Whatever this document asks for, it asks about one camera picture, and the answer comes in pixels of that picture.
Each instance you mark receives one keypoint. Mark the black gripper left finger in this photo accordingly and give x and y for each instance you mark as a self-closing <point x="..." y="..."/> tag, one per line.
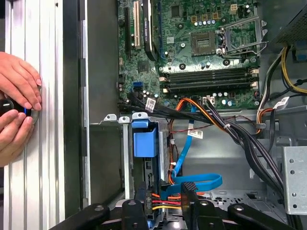
<point x="132" y="215"/>

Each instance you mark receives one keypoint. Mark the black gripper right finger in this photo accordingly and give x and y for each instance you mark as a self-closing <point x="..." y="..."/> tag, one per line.
<point x="206" y="215"/>

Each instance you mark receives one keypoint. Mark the hard disk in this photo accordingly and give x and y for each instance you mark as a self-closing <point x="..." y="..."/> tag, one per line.
<point x="145" y="141"/>

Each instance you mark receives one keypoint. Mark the grey metal disk bay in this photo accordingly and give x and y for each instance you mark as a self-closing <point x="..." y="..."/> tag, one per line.
<point x="105" y="153"/>

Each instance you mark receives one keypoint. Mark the person's right hand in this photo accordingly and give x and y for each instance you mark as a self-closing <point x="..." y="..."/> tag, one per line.
<point x="12" y="136"/>

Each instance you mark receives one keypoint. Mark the person's left hand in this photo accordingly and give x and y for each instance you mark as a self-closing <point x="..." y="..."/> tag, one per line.
<point x="19" y="76"/>

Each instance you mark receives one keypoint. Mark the grey metal drive cage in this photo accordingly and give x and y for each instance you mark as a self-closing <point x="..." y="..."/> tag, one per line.
<point x="295" y="182"/>

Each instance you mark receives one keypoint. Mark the blue SATA port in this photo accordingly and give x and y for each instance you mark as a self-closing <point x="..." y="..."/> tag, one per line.
<point x="137" y="86"/>

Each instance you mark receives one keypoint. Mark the black RAM slot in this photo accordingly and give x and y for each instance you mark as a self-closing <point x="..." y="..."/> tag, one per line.
<point x="206" y="77"/>
<point x="206" y="71"/>
<point x="206" y="84"/>

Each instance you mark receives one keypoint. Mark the black open PC case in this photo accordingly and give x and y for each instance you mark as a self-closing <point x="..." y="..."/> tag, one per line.
<point x="100" y="72"/>

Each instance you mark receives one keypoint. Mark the socket locking lever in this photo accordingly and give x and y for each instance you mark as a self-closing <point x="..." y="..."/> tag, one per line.
<point x="239" y="54"/>

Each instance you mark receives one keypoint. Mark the CPU socket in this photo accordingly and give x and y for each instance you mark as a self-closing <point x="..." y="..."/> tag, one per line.
<point x="204" y="43"/>

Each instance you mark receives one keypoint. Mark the black expansion slot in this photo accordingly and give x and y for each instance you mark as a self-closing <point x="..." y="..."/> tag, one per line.
<point x="127" y="31"/>

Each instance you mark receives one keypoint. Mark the green motherboard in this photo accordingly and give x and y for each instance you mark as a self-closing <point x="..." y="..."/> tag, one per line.
<point x="177" y="31"/>

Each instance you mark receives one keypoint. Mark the metal socket cover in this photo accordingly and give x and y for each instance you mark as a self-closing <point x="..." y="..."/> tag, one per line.
<point x="258" y="36"/>

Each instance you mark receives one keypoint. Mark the black graphics card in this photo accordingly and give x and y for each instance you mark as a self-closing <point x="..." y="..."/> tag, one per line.
<point x="147" y="28"/>

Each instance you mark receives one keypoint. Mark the beige expansion slot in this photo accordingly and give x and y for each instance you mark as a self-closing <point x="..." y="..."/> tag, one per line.
<point x="137" y="24"/>

